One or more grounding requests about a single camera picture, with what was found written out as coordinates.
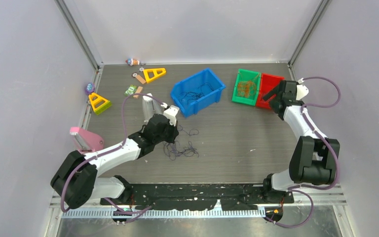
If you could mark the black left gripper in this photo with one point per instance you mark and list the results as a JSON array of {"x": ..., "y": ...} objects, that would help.
[{"x": 174, "y": 132}]

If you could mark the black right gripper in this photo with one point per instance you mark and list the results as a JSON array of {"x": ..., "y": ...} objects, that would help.
[{"x": 273, "y": 105}]

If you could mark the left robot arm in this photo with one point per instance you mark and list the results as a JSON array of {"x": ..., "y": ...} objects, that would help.
[{"x": 79, "y": 178}]

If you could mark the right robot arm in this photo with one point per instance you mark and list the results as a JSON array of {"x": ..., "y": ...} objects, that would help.
[{"x": 314, "y": 163}]

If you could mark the red plastic bin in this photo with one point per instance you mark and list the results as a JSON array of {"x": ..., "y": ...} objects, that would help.
[{"x": 267, "y": 83}]

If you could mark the green plastic bin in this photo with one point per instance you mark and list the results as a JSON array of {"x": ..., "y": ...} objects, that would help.
[{"x": 246, "y": 88}]

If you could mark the wooden block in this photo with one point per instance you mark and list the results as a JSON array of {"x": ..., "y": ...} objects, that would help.
[{"x": 138, "y": 92}]

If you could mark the green toy block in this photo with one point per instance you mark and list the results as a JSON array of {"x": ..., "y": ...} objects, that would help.
[{"x": 130, "y": 90}]

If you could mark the blue plastic bin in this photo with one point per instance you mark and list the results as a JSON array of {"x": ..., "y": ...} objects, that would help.
[{"x": 197, "y": 92}]

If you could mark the yellow triangle toy far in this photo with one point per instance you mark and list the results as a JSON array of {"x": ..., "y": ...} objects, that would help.
[{"x": 153, "y": 74}]

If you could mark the yellow triangle toy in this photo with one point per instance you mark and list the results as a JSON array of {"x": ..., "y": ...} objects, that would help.
[
  {"x": 98, "y": 103},
  {"x": 153, "y": 74}
]

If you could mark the yellow triangle toy near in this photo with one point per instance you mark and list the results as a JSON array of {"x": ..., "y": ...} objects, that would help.
[{"x": 98, "y": 103}]

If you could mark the pink metronome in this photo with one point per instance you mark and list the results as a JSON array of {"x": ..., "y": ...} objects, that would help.
[{"x": 86, "y": 141}]

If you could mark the small figurine toy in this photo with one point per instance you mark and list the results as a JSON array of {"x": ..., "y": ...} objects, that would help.
[{"x": 132, "y": 62}]

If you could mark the purple round toy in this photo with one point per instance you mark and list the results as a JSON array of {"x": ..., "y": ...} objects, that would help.
[{"x": 90, "y": 88}]

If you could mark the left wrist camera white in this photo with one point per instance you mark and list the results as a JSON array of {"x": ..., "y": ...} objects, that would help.
[{"x": 170, "y": 112}]

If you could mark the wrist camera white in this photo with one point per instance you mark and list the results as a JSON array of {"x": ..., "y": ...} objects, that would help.
[
  {"x": 302, "y": 90},
  {"x": 170, "y": 112}
]

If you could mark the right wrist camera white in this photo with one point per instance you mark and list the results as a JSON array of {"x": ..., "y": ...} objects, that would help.
[{"x": 302, "y": 90}]

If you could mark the tan strip with ring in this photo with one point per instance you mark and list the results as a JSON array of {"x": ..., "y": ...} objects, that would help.
[{"x": 139, "y": 78}]

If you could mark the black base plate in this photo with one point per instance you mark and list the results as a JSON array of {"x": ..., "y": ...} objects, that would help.
[{"x": 198, "y": 197}]

